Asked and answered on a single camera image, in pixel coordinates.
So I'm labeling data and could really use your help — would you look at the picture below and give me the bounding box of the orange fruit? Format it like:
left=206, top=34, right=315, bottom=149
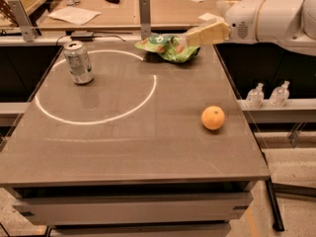
left=200, top=106, right=225, bottom=130

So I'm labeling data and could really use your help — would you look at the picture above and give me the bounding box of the clear sanitizer bottle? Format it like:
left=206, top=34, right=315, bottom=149
left=269, top=81, right=289, bottom=108
left=245, top=83, right=264, bottom=109

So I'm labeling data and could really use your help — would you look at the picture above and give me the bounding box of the black power adapter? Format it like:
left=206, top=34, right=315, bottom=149
left=70, top=32, right=94, bottom=41

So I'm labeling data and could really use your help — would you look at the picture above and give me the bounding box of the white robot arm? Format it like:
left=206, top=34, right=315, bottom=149
left=183, top=0, right=316, bottom=56

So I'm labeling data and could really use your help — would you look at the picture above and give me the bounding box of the white paper sheet left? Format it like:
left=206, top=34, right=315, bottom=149
left=49, top=6, right=101, bottom=26

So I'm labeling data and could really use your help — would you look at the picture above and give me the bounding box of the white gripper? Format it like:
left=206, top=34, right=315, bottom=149
left=185, top=0, right=266, bottom=46

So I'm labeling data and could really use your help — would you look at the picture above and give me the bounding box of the clear sanitizer bottle right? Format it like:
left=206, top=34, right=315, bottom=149
left=269, top=81, right=289, bottom=108

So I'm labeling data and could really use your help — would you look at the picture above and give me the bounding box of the silver 7up soda can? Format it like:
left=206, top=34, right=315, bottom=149
left=63, top=40, right=94, bottom=85

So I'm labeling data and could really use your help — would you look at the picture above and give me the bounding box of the metal bracket middle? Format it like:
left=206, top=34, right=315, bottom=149
left=139, top=0, right=151, bottom=40

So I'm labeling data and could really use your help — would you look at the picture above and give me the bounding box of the green chip bag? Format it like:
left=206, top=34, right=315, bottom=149
left=134, top=35, right=200, bottom=63

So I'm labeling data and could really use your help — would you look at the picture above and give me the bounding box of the metal bracket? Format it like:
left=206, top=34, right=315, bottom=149
left=139, top=0, right=151, bottom=40
left=8, top=0, right=38, bottom=41

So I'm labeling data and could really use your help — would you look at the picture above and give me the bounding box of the metal bracket left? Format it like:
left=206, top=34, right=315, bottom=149
left=8, top=0, right=38, bottom=41

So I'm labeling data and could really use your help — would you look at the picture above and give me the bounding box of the clear sanitizer bottle left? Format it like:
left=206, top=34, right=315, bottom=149
left=245, top=83, right=264, bottom=109

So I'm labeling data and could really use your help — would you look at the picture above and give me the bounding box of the grey table drawer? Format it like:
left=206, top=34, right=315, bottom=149
left=14, top=193, right=253, bottom=225

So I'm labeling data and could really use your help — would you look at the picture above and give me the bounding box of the white paper sheet right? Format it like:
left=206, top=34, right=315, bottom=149
left=198, top=13, right=218, bottom=21

